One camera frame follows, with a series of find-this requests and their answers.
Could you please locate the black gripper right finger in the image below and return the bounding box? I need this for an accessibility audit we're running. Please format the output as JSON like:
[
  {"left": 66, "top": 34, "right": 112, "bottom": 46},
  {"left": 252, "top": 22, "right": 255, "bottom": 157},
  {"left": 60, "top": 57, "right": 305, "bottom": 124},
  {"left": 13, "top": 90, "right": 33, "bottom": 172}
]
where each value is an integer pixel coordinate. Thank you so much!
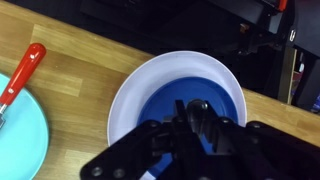
[{"left": 203, "top": 106, "right": 224, "bottom": 148}]

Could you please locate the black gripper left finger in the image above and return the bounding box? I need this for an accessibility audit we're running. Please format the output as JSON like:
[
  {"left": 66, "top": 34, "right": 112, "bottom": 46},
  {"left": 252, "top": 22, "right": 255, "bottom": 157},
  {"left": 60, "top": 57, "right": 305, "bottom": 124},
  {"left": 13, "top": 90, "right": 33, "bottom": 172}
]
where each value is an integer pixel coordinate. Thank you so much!
[{"left": 173, "top": 99, "right": 198, "bottom": 148}]

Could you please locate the silver metal spoon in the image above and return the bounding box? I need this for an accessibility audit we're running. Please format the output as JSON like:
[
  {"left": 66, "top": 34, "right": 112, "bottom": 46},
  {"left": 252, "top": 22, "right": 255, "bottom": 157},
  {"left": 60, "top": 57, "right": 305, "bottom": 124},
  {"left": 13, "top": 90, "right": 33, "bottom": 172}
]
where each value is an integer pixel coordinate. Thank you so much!
[{"left": 185, "top": 98, "right": 210, "bottom": 134}]

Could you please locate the dark blue plate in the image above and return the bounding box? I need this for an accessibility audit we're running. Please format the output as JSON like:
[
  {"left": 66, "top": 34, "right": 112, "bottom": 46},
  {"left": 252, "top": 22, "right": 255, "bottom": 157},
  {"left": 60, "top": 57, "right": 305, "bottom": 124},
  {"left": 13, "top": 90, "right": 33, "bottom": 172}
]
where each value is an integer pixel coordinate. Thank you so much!
[{"left": 137, "top": 76, "right": 239, "bottom": 180}]

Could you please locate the light blue plate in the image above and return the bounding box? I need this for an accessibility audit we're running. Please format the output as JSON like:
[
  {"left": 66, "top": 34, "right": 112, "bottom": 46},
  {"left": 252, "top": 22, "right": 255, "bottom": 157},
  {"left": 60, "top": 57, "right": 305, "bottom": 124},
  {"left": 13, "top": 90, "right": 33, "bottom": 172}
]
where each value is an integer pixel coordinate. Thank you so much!
[{"left": 0, "top": 72, "right": 50, "bottom": 180}]

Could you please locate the red-handled knife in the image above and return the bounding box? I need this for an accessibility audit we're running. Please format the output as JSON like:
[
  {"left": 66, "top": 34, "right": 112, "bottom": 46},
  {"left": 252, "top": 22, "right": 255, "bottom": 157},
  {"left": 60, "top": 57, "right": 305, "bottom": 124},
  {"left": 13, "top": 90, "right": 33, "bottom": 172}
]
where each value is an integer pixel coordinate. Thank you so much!
[{"left": 0, "top": 42, "right": 48, "bottom": 129}]

